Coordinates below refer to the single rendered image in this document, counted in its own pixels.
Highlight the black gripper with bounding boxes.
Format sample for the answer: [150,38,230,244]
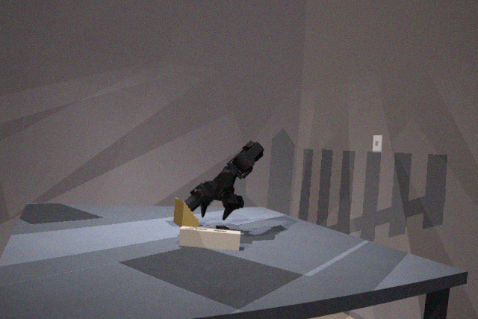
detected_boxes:
[195,185,244,220]

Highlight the beige power strip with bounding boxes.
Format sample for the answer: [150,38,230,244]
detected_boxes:
[179,226,240,251]

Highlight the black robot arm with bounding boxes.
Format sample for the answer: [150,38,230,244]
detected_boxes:
[185,141,264,212]

